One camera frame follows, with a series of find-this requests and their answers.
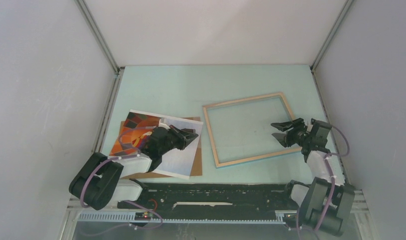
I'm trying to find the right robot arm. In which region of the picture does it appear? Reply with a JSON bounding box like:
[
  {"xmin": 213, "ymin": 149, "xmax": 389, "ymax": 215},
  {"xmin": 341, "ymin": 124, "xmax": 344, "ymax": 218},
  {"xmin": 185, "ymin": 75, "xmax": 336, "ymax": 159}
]
[{"xmin": 271, "ymin": 118, "xmax": 355, "ymax": 237}]

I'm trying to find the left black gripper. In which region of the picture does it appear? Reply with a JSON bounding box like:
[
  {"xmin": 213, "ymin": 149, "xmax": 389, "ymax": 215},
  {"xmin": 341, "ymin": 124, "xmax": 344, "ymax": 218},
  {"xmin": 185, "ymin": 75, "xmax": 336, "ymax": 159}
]
[{"xmin": 159, "ymin": 125, "xmax": 198, "ymax": 156}]

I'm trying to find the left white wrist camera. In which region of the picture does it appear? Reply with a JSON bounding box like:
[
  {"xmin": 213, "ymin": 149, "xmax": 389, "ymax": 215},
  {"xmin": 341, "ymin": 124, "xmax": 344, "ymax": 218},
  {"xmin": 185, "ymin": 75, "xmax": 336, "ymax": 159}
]
[{"xmin": 158, "ymin": 118, "xmax": 171, "ymax": 130}]

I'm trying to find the colourful balloon photo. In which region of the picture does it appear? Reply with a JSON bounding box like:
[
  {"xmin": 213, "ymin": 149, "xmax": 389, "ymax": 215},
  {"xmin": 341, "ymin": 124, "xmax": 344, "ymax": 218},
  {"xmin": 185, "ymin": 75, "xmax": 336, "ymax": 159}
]
[{"xmin": 108, "ymin": 109, "xmax": 204, "ymax": 181}]

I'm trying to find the right corner aluminium post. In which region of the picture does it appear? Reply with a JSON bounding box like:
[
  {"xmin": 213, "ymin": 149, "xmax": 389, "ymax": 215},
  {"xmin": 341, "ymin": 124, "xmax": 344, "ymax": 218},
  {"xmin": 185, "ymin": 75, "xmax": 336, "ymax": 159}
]
[{"xmin": 310, "ymin": 0, "xmax": 356, "ymax": 73}]

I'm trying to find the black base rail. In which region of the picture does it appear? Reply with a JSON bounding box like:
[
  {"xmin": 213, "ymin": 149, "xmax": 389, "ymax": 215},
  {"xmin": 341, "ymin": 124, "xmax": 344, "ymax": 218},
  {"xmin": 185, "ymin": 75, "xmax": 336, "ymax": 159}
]
[{"xmin": 136, "ymin": 183, "xmax": 297, "ymax": 222}]

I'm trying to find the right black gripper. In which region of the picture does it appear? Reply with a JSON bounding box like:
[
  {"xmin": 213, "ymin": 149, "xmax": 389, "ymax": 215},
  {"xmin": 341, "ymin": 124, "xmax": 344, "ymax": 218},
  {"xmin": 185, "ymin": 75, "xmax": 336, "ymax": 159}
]
[{"xmin": 271, "ymin": 117, "xmax": 312, "ymax": 148}]

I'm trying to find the wooden picture frame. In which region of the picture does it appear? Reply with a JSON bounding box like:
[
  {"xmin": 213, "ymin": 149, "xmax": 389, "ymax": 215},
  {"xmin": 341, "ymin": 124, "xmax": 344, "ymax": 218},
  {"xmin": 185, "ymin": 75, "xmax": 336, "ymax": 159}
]
[{"xmin": 202, "ymin": 92, "xmax": 301, "ymax": 168}]

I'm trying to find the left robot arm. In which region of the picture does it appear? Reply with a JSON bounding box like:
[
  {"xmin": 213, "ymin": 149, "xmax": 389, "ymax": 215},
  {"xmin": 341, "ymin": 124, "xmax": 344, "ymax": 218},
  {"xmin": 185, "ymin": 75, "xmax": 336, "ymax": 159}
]
[{"xmin": 68, "ymin": 124, "xmax": 199, "ymax": 210}]

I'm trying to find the aluminium mounting profile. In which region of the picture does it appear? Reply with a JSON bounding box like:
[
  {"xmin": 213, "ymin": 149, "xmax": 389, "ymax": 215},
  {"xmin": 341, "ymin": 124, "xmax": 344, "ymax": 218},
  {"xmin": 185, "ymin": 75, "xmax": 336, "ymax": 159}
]
[{"xmin": 62, "ymin": 188, "xmax": 369, "ymax": 240}]

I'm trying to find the corner aluminium post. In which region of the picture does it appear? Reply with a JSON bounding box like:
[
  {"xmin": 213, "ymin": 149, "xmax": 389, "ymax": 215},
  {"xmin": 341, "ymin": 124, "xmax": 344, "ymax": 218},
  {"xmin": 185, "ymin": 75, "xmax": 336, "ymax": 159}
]
[
  {"xmin": 74, "ymin": 0, "xmax": 121, "ymax": 74},
  {"xmin": 310, "ymin": 0, "xmax": 356, "ymax": 73}
]

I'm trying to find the left corner aluminium post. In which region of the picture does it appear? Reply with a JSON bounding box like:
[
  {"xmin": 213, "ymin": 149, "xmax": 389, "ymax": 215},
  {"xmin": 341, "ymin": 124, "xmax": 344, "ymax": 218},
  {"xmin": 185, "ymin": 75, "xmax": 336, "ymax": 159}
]
[{"xmin": 74, "ymin": 0, "xmax": 121, "ymax": 74}]

